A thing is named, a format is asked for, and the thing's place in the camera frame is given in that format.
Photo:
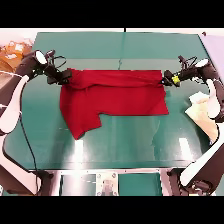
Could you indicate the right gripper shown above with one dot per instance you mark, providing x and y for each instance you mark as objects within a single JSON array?
[{"x": 170, "y": 79}]

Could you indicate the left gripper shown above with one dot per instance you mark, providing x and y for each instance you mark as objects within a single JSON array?
[{"x": 60, "y": 76}]

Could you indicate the red T-shirt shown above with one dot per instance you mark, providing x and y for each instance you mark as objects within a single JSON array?
[{"x": 113, "y": 96}]

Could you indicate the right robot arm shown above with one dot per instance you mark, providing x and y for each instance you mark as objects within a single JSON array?
[{"x": 213, "y": 100}]

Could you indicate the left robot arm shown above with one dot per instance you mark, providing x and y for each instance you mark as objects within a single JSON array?
[{"x": 13, "y": 100}]

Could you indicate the cream garment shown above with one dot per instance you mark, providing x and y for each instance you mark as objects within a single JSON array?
[{"x": 201, "y": 115}]

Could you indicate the heap of clothes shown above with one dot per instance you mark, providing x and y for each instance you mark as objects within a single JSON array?
[{"x": 13, "y": 55}]

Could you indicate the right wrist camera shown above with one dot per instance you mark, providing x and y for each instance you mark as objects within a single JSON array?
[{"x": 182, "y": 61}]

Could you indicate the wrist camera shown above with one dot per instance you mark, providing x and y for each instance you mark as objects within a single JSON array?
[
  {"x": 182, "y": 61},
  {"x": 50, "y": 55}
]

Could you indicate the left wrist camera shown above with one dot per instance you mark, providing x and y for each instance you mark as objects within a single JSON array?
[{"x": 50, "y": 55}]

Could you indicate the silver frame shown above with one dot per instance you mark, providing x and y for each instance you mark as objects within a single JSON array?
[{"x": 106, "y": 181}]

